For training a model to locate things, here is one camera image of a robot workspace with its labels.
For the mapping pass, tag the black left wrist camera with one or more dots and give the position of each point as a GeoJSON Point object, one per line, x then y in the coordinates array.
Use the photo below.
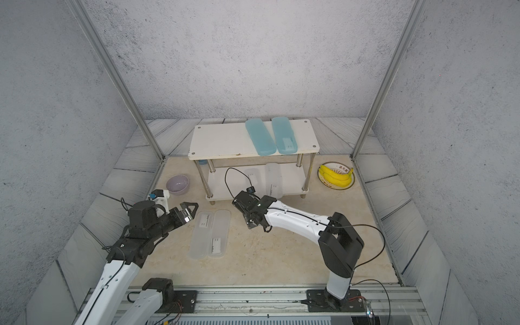
{"type": "Point", "coordinates": [143, 215]}

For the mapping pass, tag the lilac ceramic bowl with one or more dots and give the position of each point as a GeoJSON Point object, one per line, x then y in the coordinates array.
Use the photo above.
{"type": "Point", "coordinates": [178, 185]}

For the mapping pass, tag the teal pencil case with label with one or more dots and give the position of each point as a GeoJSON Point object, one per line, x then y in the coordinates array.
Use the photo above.
{"type": "Point", "coordinates": [284, 136]}

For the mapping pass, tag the white two-tier shelf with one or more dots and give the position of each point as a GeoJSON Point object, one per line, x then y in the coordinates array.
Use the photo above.
{"type": "Point", "coordinates": [229, 150]}

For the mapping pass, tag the yellow banana bunch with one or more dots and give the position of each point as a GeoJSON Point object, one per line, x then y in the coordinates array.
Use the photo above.
{"type": "Point", "coordinates": [335, 180]}

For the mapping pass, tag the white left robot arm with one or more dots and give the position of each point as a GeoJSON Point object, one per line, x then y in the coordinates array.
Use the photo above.
{"type": "Point", "coordinates": [115, 280]}

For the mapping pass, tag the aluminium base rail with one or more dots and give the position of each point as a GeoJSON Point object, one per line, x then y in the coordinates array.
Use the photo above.
{"type": "Point", "coordinates": [381, 303]}

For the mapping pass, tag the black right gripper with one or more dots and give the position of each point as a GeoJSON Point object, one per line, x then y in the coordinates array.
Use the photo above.
{"type": "Point", "coordinates": [248, 222]}

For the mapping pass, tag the plain teal pencil case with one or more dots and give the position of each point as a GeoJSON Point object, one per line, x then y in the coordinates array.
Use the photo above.
{"type": "Point", "coordinates": [261, 138]}

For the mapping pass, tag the right aluminium frame post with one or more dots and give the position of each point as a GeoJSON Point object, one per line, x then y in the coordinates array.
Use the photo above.
{"type": "Point", "coordinates": [390, 202]}

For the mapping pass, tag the white patterned plate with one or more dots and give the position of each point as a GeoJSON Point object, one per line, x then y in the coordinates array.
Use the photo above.
{"type": "Point", "coordinates": [339, 168]}

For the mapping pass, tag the clear pencil case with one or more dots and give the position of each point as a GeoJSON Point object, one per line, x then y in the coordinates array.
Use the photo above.
{"type": "Point", "coordinates": [273, 180]}
{"type": "Point", "coordinates": [201, 235]}
{"type": "Point", "coordinates": [254, 177]}
{"type": "Point", "coordinates": [219, 233]}

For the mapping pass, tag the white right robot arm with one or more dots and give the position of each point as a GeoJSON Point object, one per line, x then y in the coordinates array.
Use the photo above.
{"type": "Point", "coordinates": [340, 244]}

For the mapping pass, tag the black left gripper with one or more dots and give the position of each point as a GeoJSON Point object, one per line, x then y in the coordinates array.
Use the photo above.
{"type": "Point", "coordinates": [180, 221]}

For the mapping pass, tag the aluminium frame post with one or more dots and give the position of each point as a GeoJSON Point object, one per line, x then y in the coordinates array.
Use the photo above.
{"type": "Point", "coordinates": [390, 202]}
{"type": "Point", "coordinates": [80, 13]}

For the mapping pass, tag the left aluminium frame post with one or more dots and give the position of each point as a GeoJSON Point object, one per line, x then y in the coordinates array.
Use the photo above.
{"type": "Point", "coordinates": [80, 13]}

